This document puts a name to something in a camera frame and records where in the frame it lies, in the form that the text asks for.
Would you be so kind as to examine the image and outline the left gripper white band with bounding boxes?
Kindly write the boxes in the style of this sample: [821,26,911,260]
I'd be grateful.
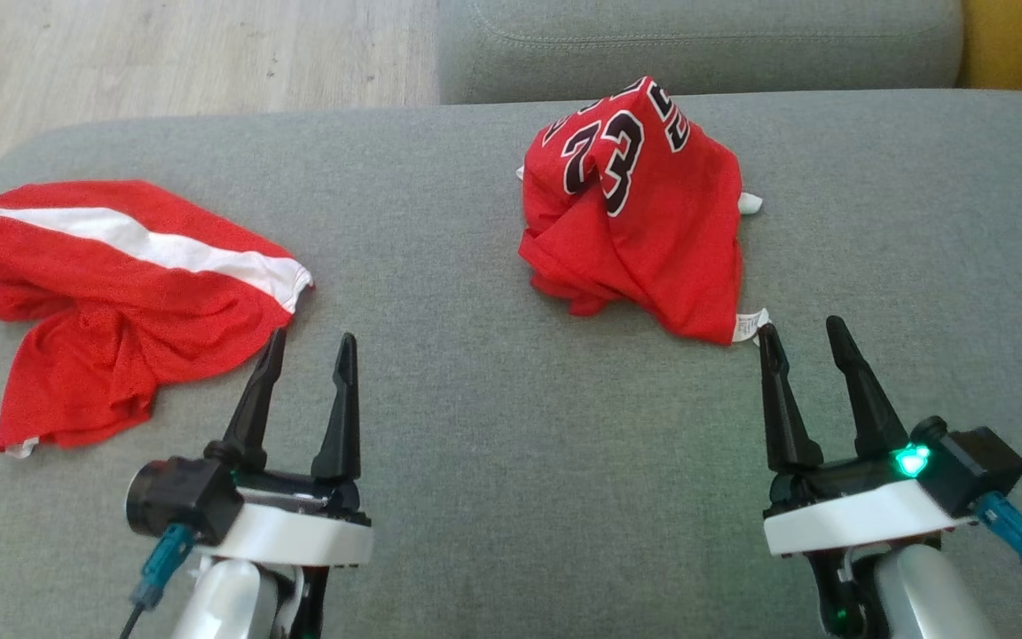
[196,327,376,569]

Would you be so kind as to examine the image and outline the wide grey sofa seat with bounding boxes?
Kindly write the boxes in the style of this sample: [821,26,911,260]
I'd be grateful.
[0,89,1022,639]

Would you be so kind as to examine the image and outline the left camera cable teal plug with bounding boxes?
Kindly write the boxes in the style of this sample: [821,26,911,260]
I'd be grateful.
[119,524,197,639]

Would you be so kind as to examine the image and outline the red basketball jersey number 23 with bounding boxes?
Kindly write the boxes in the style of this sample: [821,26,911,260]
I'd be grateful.
[515,75,772,347]

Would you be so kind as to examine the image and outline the red shorts with white stripe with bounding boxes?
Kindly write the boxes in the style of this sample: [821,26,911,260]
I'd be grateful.
[0,180,315,460]

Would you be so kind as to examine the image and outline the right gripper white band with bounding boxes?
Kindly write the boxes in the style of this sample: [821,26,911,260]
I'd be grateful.
[757,315,978,558]

